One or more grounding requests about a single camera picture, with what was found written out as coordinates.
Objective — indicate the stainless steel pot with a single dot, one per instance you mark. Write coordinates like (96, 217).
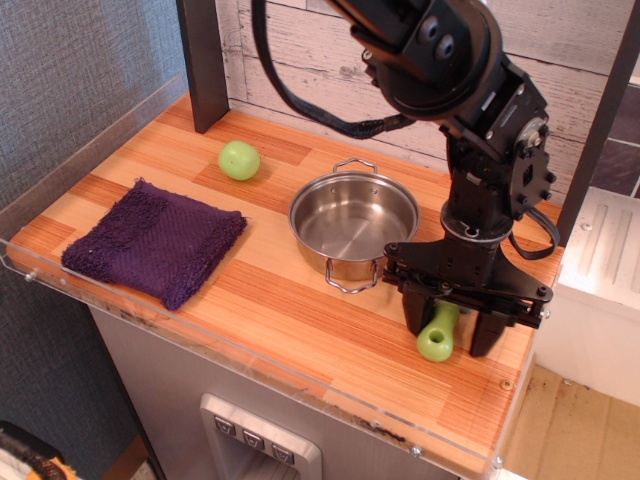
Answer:
(343, 220)

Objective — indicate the green handled grey spatula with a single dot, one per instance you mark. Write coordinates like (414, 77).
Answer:
(435, 341)

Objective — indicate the dark right shelf post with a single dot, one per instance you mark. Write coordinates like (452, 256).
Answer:
(620, 74)

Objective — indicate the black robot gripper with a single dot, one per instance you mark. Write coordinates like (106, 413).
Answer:
(470, 274)

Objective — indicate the purple folded cloth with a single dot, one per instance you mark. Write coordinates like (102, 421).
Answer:
(156, 242)

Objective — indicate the white toy sink unit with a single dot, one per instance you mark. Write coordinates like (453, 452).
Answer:
(592, 333)

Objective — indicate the green toy apple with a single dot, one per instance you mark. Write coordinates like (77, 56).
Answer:
(239, 160)

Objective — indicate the dark left shelf post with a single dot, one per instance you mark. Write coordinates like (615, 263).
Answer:
(203, 55)

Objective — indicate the dark shelf post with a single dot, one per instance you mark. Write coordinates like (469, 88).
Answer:
(620, 74)
(203, 55)

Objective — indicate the grey toy fridge front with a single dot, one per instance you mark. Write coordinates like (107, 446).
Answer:
(206, 421)

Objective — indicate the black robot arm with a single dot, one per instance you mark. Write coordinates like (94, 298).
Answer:
(443, 61)

